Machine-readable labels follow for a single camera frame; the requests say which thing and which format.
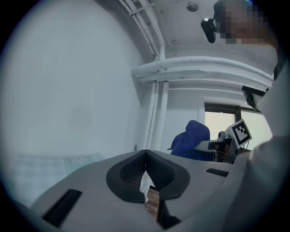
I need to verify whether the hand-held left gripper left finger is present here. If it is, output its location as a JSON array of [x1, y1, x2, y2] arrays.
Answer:
[[29, 149, 164, 232]]

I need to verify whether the black framed window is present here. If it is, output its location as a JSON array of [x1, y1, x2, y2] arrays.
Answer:
[[203, 101, 274, 152]]

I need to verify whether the round smoke detector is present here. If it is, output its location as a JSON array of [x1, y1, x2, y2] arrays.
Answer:
[[186, 1, 199, 12]]

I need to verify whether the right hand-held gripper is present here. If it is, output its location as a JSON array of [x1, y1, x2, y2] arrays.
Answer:
[[193, 119, 252, 163]]

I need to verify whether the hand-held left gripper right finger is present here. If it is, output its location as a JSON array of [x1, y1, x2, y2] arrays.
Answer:
[[145, 149, 236, 232]]

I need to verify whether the white vertical pipe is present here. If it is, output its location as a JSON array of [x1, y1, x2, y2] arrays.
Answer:
[[156, 81, 169, 151], [145, 80, 158, 150]]

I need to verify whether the black framed window sash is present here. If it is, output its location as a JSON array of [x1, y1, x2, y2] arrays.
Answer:
[[241, 85, 270, 112]]

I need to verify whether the thick white insulated pipe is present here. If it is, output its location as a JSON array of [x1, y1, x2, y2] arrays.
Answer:
[[130, 56, 275, 82], [135, 68, 274, 89]]

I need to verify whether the thin white ceiling pipe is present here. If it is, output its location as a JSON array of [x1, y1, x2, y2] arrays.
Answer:
[[145, 0, 166, 61], [122, 0, 160, 61]]

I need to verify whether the blue cloth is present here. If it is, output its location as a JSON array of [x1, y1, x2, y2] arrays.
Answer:
[[167, 120, 211, 160]]

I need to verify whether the checked flower tablecloth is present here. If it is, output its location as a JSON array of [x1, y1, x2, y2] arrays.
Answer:
[[13, 154, 106, 195]]

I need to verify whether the person's head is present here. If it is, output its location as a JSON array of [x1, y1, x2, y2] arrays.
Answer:
[[214, 0, 279, 46]]

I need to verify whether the black head camera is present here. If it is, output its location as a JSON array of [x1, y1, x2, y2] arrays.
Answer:
[[201, 18, 217, 44]]

